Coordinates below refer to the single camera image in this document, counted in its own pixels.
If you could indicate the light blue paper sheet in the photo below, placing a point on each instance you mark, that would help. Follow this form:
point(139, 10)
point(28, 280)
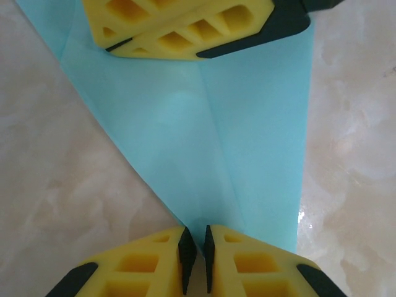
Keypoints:
point(185, 139)

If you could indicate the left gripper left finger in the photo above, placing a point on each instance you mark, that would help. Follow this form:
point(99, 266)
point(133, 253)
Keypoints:
point(139, 269)

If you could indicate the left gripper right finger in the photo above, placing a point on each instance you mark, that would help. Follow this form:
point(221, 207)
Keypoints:
point(263, 269)

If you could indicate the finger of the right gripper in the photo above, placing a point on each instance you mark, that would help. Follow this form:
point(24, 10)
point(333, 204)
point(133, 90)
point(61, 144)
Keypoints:
point(216, 40)
point(170, 15)

